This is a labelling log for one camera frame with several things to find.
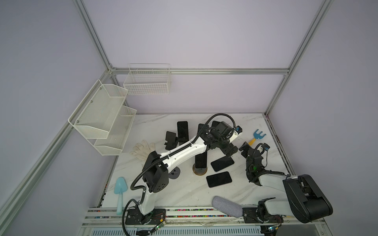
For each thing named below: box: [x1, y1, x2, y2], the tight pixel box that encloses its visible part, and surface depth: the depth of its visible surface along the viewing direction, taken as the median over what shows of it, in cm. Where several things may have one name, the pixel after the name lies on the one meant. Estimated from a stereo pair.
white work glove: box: [129, 139, 156, 163], surface depth 103 cm
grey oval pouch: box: [211, 195, 243, 218], surface depth 76 cm
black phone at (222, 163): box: [210, 156, 235, 172], surface depth 95 cm
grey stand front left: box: [168, 166, 181, 179], surface depth 88 cm
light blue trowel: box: [113, 176, 128, 215], surface depth 80 cm
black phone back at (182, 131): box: [177, 120, 189, 143], surface depth 95 cm
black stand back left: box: [163, 130, 179, 150], surface depth 97 cm
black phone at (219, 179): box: [206, 171, 233, 188], surface depth 88 cm
